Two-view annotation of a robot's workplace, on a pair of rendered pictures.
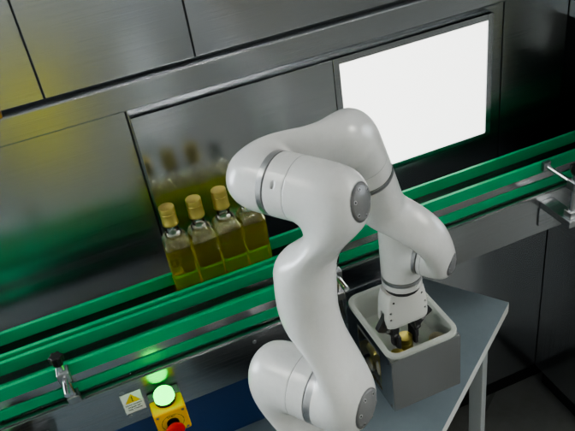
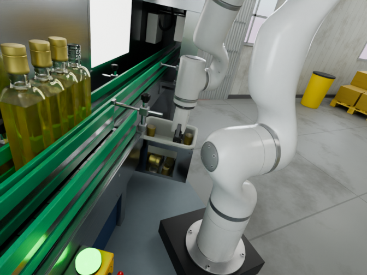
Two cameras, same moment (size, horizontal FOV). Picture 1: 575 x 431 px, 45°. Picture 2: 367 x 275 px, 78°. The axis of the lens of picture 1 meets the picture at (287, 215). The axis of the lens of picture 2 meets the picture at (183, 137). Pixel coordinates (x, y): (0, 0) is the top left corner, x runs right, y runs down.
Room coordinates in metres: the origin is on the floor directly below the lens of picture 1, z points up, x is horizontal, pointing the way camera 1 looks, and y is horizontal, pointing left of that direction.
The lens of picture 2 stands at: (0.83, 0.49, 1.44)
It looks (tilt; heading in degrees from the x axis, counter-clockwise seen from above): 30 degrees down; 289
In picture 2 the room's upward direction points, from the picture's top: 12 degrees clockwise
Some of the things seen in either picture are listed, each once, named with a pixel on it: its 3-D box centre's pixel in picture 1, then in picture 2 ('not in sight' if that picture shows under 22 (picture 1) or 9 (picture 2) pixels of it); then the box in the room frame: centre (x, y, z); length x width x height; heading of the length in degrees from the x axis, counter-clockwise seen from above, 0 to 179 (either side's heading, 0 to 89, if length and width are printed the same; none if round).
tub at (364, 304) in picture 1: (400, 327); (167, 139); (1.14, -0.21, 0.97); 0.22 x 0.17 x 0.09; 17
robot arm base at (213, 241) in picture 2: not in sight; (222, 226); (0.82, 0.00, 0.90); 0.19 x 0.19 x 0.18
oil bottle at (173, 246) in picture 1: (184, 270); (29, 135); (1.24, 0.25, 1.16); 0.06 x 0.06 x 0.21; 16
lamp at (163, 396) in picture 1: (163, 394); (88, 260); (1.02, 0.32, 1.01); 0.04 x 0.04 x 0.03
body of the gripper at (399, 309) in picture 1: (402, 299); (182, 115); (1.10, -0.21, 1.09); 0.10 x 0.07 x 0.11; 107
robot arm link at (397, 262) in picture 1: (401, 247); (190, 77); (1.10, -0.22, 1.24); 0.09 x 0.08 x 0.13; 50
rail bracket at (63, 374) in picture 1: (67, 386); not in sight; (0.99, 0.49, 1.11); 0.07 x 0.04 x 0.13; 17
